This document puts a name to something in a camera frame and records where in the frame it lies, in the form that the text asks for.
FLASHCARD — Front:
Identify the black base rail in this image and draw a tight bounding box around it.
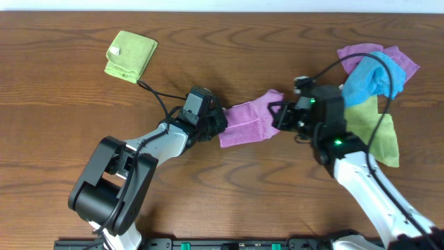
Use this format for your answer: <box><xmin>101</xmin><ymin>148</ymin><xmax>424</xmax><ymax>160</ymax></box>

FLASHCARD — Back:
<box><xmin>53</xmin><ymin>228</ymin><xmax>382</xmax><ymax>250</ymax></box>

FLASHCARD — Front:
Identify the purple cloth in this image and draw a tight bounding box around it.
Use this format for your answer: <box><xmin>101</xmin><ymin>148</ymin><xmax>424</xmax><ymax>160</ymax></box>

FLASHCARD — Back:
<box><xmin>336</xmin><ymin>42</ymin><xmax>420</xmax><ymax>84</ymax></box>
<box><xmin>219</xmin><ymin>90</ymin><xmax>284</xmax><ymax>148</ymax></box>

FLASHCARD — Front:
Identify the folded green cloth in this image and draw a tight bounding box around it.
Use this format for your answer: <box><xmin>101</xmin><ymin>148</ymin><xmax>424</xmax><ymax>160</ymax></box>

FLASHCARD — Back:
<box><xmin>105</xmin><ymin>31</ymin><xmax>158</xmax><ymax>84</ymax></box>

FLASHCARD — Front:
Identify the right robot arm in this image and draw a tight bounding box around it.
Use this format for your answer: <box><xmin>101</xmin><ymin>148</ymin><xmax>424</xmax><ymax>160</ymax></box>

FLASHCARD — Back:
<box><xmin>268</xmin><ymin>99</ymin><xmax>443</xmax><ymax>249</ymax></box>

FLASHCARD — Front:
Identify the purple cloth under blue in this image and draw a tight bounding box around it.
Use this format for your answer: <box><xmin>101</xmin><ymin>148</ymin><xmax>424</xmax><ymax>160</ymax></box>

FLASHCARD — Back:
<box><xmin>336</xmin><ymin>42</ymin><xmax>420</xmax><ymax>84</ymax></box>

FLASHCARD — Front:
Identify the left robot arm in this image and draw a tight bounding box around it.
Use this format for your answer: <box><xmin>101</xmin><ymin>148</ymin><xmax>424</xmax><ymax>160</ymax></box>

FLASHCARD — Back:
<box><xmin>68</xmin><ymin>104</ymin><xmax>228</xmax><ymax>249</ymax></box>

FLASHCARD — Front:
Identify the crumpled green cloth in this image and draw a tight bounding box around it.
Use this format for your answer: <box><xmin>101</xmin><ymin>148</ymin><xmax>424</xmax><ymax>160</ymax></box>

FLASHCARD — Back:
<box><xmin>344</xmin><ymin>96</ymin><xmax>400</xmax><ymax>167</ymax></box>

